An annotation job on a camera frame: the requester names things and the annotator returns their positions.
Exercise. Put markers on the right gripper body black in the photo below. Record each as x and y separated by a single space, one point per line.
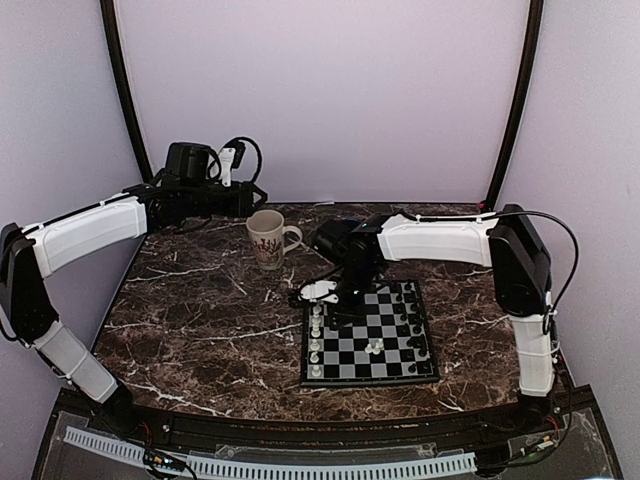
357 309

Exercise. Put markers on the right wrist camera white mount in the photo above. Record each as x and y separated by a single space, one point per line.
315 292

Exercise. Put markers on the white perforated cable duct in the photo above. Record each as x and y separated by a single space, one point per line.
260 463

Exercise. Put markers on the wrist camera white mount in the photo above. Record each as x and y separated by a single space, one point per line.
230 157
315 292

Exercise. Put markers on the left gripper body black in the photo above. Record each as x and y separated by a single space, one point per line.
236 207

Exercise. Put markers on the black frame post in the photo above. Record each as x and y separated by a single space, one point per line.
123 88
526 65

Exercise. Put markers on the white king chess piece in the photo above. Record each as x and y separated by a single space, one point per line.
316 327

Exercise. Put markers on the cream floral mug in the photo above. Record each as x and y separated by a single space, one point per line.
271 238

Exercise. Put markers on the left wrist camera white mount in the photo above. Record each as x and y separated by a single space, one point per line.
230 157

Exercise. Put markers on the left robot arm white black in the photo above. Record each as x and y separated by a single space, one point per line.
195 183

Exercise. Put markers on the black silver chess board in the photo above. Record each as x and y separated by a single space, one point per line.
390 346

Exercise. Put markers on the left black frame post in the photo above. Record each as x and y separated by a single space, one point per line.
123 88

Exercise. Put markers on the black front rail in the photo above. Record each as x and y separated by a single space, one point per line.
460 415

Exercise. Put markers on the right black frame post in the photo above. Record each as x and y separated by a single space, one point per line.
526 65

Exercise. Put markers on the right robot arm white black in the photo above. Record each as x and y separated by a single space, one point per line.
505 241

